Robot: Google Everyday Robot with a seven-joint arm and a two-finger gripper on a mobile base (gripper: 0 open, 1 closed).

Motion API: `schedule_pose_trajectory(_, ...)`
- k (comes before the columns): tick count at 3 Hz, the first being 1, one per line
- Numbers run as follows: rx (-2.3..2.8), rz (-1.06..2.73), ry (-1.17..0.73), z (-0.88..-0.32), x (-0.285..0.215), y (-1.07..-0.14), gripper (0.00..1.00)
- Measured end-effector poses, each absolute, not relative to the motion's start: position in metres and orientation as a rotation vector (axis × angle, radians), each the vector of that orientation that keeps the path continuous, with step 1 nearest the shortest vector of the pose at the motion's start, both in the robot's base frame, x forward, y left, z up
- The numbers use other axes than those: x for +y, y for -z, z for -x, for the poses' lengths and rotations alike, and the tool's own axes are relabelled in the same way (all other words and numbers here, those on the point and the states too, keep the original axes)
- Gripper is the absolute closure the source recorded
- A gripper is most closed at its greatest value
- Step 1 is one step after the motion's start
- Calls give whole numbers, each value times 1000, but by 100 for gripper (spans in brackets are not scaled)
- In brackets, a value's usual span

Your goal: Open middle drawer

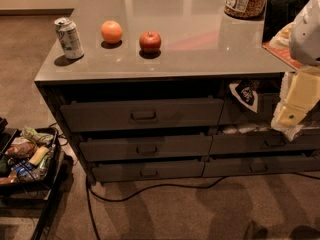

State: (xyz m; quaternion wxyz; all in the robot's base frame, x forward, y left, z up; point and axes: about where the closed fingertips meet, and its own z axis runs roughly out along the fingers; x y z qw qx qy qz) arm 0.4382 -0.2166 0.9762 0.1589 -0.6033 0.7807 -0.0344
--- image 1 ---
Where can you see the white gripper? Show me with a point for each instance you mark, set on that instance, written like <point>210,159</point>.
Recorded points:
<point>306,37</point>

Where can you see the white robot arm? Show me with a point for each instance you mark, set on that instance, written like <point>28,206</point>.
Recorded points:
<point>304,38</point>

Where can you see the grey drawer cabinet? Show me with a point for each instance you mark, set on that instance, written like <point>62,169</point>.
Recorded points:
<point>202,51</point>

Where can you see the black white snack bag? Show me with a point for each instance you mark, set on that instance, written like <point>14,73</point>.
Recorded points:
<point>245,93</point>

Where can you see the orange laptop keyboard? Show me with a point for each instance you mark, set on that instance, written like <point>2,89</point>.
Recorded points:
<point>282,54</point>

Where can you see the large jar of nuts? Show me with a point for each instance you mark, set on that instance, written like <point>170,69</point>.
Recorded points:
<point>244,9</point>

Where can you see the red apple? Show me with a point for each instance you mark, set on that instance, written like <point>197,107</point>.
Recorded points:
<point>150,42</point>

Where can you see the orange fruit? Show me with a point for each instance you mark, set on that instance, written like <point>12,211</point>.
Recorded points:
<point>111,32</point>

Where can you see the white green soda can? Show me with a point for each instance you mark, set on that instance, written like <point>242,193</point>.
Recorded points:
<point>68,37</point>

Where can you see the green bag in bin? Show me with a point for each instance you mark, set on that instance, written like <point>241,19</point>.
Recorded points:
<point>36,137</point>

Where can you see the yellow sponge in bin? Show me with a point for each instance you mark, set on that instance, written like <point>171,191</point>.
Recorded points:
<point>38,155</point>

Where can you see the black bin of groceries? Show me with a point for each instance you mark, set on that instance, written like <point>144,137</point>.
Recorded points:
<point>18,175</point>

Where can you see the brown snack bag in bin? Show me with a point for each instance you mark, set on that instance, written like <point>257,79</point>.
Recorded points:
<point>21,151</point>

